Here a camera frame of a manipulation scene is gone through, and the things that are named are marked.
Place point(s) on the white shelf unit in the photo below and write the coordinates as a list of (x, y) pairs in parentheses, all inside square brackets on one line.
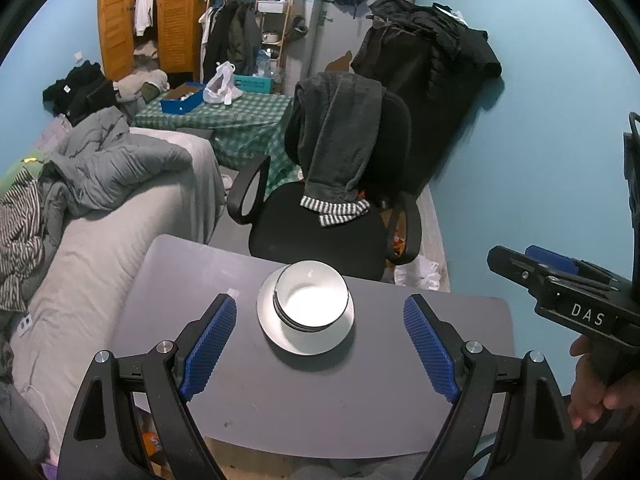
[(272, 5)]

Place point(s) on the green checkered tablecloth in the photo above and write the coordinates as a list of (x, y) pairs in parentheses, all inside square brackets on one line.
[(240, 115)]

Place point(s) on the light green cloth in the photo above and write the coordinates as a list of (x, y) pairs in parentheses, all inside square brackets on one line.
[(25, 162)]

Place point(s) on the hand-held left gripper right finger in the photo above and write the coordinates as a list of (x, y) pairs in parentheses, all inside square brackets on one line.
[(430, 345)]

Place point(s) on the beige clothes pile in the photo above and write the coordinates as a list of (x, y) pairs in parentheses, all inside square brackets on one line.
[(145, 82)]

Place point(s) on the person's right hand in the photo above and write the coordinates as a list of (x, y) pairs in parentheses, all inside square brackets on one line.
[(585, 380)]

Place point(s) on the striped cloth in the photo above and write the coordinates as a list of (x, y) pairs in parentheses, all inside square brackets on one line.
[(20, 240)]

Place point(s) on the teal crate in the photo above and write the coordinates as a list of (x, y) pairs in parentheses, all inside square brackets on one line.
[(252, 84)]

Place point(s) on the grey garment with striped cuffs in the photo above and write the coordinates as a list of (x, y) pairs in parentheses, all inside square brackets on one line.
[(340, 125)]

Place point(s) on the dark hanging clothes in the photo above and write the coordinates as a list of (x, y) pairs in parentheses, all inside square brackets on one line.
[(240, 35)]

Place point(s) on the orange wooden wardrobe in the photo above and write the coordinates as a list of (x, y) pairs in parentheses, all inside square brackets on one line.
[(175, 20)]

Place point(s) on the blue box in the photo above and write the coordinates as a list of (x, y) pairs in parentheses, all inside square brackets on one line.
[(180, 102)]

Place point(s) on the black jacket pile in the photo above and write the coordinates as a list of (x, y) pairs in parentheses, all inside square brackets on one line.
[(420, 75)]

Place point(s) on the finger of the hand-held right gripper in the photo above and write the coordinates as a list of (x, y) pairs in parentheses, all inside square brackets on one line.
[(515, 267), (552, 258)]

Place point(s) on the grey duvet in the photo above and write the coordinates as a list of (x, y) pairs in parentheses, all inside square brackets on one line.
[(110, 165)]

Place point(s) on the orange snack packet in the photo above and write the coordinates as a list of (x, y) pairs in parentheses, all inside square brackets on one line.
[(397, 245)]

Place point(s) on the white hanging shirt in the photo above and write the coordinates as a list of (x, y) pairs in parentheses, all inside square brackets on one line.
[(145, 5)]

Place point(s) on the dark grey cloth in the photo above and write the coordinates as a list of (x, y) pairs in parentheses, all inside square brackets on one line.
[(15, 410)]

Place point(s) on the black office chair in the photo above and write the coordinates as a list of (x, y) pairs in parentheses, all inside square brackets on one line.
[(310, 230)]

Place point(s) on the white floor bag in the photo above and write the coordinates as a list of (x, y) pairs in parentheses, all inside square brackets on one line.
[(415, 275)]

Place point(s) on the white plastic bag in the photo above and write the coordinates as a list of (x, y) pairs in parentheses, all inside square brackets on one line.
[(217, 87)]

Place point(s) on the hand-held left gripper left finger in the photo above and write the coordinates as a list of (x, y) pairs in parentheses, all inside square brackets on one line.
[(210, 345)]

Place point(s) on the black clothes pile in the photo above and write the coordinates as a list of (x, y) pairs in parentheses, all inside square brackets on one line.
[(80, 85)]

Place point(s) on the white bowl with dark rim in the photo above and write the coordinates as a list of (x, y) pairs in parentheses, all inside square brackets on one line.
[(310, 302), (300, 329), (278, 310)]

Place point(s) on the grey bed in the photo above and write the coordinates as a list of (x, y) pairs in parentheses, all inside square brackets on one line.
[(100, 270)]

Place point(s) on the white plate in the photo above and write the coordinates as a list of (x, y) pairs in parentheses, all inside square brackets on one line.
[(320, 342)]

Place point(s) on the grey door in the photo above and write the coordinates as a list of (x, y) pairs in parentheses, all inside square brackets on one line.
[(325, 35)]

